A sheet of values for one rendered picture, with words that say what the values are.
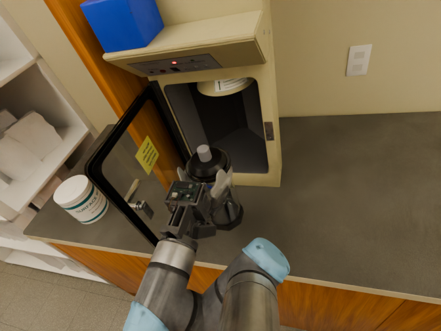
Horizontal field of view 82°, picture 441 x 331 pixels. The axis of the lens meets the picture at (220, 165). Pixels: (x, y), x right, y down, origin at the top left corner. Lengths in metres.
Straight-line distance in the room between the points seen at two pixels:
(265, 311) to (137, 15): 0.52
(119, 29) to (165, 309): 0.49
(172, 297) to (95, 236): 0.67
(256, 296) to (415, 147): 0.88
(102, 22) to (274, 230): 0.69
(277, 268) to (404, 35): 0.91
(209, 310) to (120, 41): 0.51
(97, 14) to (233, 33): 0.25
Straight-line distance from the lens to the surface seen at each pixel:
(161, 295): 0.44
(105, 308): 2.10
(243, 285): 0.37
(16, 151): 1.61
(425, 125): 1.21
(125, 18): 0.55
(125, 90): 0.73
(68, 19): 0.65
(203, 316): 0.47
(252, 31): 0.48
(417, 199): 0.96
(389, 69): 1.16
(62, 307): 2.32
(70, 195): 1.04
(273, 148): 0.78
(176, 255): 0.45
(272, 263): 0.40
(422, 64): 1.19
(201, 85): 0.74
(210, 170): 0.55
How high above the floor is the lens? 1.67
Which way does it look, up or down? 45 degrees down
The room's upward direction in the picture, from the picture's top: 19 degrees counter-clockwise
